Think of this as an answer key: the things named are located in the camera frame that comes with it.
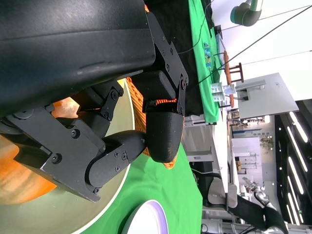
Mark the black backdrop cloth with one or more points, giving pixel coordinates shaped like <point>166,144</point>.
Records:
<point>180,24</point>

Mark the grey monitor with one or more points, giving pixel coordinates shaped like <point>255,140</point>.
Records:
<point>268,97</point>

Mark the colourful small toy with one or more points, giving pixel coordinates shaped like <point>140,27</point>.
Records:
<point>207,56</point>

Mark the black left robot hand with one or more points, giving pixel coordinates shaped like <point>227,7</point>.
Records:
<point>73,48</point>

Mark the grey chair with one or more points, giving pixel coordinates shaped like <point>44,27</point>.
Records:
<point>217,192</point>

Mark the green tablecloth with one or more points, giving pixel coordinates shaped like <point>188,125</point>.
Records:
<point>158,190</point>

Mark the small teal white carton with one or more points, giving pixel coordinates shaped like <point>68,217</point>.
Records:
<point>217,91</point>

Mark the grey-green bowl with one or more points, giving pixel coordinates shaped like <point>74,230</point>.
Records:
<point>61,214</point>

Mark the green background table cloth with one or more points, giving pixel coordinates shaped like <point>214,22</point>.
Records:
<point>197,24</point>

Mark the lavender plate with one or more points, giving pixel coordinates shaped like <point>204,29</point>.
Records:
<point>146,219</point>

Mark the white grey cabinet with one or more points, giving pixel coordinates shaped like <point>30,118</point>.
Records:
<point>202,136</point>

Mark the orange wicker basket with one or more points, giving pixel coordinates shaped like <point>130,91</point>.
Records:
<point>137,107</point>

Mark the wooden chair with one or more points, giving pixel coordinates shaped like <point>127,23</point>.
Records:
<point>228,73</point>

